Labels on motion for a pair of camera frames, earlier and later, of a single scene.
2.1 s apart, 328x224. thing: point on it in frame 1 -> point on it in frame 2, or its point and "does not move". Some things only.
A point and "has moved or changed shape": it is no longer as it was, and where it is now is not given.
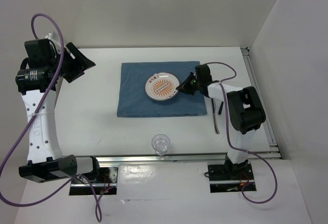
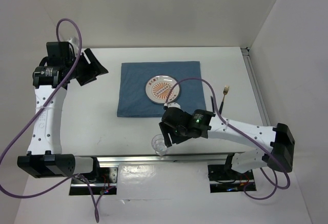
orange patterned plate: (162, 86) has moved or changed shape
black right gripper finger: (189, 81) -> (164, 129)
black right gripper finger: (187, 88) -> (178, 139)
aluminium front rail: (274, 153) does not move
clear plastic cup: (160, 143) does not move
